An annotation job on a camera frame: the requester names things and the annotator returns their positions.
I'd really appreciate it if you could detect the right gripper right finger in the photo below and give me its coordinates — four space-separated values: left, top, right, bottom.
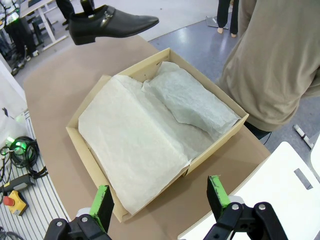
204 174 288 240

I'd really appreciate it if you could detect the black cable bundle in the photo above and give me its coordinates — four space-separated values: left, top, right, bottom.
0 136 49 179

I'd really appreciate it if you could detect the black controller box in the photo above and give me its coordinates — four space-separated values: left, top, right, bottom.
0 173 36 194

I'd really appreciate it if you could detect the background table with white legs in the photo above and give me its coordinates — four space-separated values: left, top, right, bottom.
19 0 70 52

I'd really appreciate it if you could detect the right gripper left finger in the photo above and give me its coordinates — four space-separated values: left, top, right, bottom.
46 184 115 240

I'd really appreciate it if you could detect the bystander in dark trousers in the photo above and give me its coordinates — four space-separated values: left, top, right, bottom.
55 0 76 31

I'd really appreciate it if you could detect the cardboard shoe box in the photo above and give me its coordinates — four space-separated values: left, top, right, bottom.
65 47 250 223

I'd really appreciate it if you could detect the grey mannequin base plate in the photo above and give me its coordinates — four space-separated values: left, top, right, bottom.
205 15 229 29

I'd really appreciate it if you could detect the person in beige sweater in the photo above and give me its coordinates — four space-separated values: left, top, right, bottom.
216 0 320 141

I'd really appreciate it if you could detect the white plastic storage box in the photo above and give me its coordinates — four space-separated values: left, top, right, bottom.
177 141 320 240

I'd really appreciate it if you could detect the black leather buckle shoe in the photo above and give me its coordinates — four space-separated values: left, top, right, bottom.
67 4 160 46

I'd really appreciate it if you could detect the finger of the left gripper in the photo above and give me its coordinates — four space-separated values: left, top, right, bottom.
79 0 95 14

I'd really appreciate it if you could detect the white metal floor foot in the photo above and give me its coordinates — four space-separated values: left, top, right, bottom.
292 124 315 149

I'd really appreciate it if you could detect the white tissue paper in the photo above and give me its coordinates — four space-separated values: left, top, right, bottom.
77 61 242 215

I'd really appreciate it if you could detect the yellow emergency stop button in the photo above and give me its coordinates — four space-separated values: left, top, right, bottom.
1 189 29 216

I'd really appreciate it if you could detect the white plastic cover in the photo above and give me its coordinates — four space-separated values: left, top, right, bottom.
0 59 29 149

